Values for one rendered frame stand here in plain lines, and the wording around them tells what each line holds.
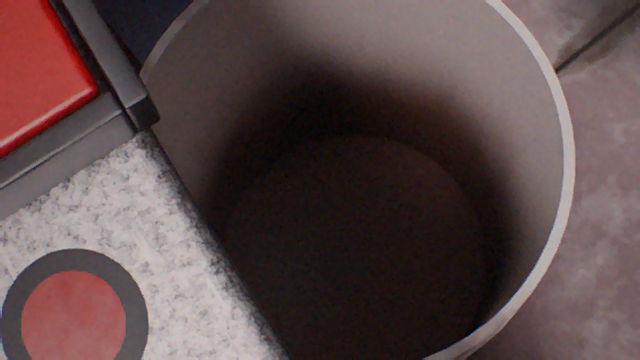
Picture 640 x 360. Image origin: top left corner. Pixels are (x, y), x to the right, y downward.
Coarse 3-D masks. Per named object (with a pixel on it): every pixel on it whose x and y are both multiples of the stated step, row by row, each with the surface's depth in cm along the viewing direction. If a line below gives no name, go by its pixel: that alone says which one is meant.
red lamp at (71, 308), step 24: (48, 288) 26; (72, 288) 26; (96, 288) 26; (24, 312) 26; (48, 312) 26; (72, 312) 26; (96, 312) 25; (120, 312) 25; (24, 336) 25; (48, 336) 25; (72, 336) 25; (96, 336) 25; (120, 336) 25
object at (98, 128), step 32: (64, 0) 25; (96, 32) 25; (128, 64) 25; (128, 96) 25; (64, 128) 25; (96, 128) 25; (128, 128) 26; (0, 160) 25; (32, 160) 25; (64, 160) 25; (0, 192) 25; (32, 192) 26
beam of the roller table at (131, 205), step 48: (144, 144) 26; (48, 192) 26; (96, 192) 26; (144, 192) 26; (0, 240) 26; (48, 240) 26; (96, 240) 26; (144, 240) 26; (192, 240) 26; (0, 288) 26; (144, 288) 26; (192, 288) 26; (240, 288) 26; (0, 336) 25; (192, 336) 25; (240, 336) 25
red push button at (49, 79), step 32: (0, 0) 26; (32, 0) 26; (0, 32) 26; (32, 32) 26; (64, 32) 26; (0, 64) 25; (32, 64) 25; (64, 64) 25; (0, 96) 25; (32, 96) 25; (64, 96) 25; (96, 96) 26; (0, 128) 25; (32, 128) 25
